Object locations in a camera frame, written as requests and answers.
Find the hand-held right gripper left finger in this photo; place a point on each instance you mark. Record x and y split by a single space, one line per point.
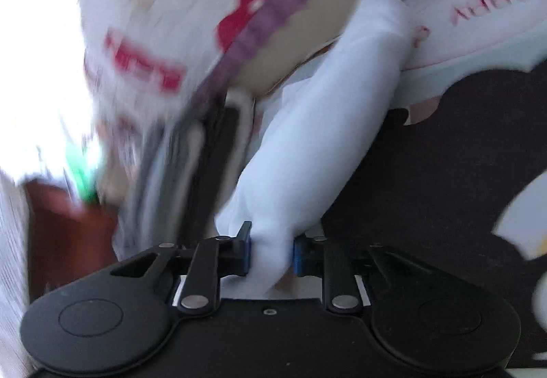
245 252

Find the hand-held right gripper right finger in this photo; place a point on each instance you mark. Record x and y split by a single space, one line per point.
298 258

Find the white garment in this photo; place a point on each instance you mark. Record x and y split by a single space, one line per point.
320 147

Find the black cloth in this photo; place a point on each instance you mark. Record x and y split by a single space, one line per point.
427 190

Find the white cloth with red lettering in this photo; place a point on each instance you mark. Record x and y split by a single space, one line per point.
478 31

